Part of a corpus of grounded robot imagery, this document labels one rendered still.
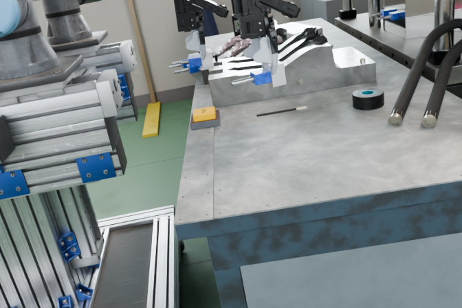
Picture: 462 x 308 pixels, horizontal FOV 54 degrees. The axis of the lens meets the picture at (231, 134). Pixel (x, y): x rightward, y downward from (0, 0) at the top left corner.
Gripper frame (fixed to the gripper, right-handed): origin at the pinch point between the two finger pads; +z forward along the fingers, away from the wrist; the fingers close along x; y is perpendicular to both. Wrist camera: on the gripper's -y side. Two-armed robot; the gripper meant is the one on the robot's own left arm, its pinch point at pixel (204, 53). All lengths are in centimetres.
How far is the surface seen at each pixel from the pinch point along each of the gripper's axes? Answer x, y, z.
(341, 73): 16.5, -39.3, 6.9
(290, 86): 15.3, -23.9, 9.1
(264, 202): 74, -4, 8
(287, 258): 76, -7, 20
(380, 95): 39, -41, 6
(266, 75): 37.3, -12.7, -3.2
